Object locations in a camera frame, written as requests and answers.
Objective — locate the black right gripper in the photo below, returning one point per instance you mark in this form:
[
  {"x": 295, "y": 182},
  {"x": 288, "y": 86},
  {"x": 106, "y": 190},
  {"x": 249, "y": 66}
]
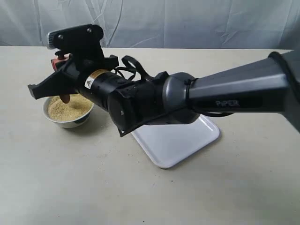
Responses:
[{"x": 71, "y": 72}]

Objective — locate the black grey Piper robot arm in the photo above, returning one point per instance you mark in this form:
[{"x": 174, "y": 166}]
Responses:
[{"x": 133, "y": 98}]

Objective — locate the white bowl of yellow grain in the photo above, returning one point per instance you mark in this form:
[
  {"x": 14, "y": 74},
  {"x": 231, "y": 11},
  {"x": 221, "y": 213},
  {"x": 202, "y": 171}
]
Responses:
[{"x": 70, "y": 115}]

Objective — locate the white fabric backdrop curtain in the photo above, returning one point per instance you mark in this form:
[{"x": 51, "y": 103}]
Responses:
[{"x": 235, "y": 24}]

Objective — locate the white rectangular tray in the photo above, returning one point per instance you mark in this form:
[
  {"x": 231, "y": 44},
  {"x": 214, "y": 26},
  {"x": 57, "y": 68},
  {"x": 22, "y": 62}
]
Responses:
[{"x": 167, "y": 145}]

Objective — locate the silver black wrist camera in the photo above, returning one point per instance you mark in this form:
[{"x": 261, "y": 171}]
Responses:
[{"x": 75, "y": 38}]

